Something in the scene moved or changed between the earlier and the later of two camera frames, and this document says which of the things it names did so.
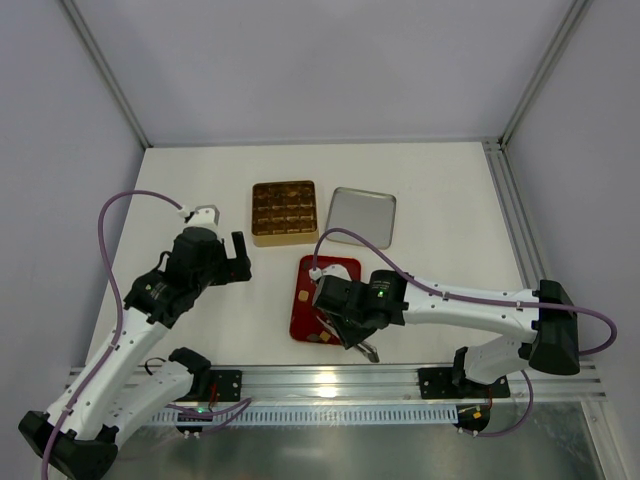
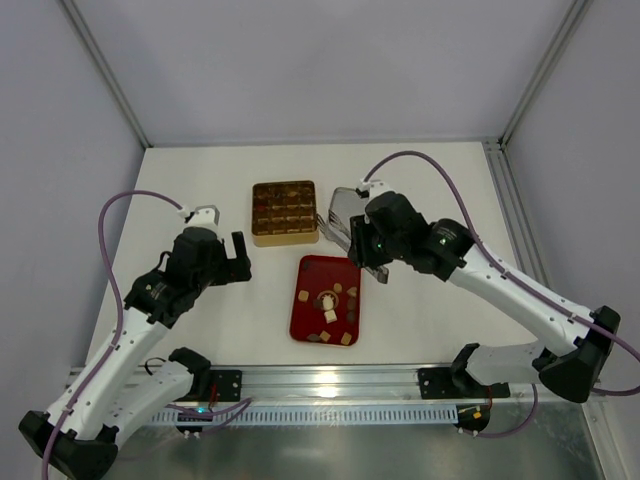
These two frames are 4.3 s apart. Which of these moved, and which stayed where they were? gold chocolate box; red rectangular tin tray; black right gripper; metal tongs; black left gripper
Moved: black right gripper; metal tongs
Stayed: red rectangular tin tray; gold chocolate box; black left gripper
